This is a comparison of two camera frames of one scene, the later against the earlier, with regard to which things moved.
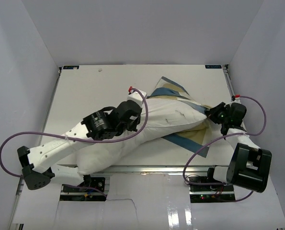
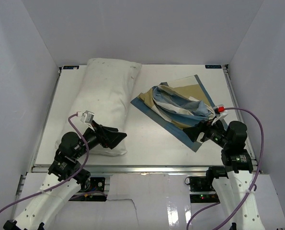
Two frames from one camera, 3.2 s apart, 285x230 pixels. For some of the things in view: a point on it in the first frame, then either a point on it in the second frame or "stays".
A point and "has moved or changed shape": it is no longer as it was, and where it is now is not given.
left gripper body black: x=130 y=126 → x=93 y=137
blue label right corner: x=213 y=66 stays
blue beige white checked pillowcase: x=193 y=139 has moved or changed shape
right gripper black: x=212 y=113 → x=193 y=131
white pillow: x=158 y=115 → x=104 y=89
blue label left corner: x=70 y=67 stays
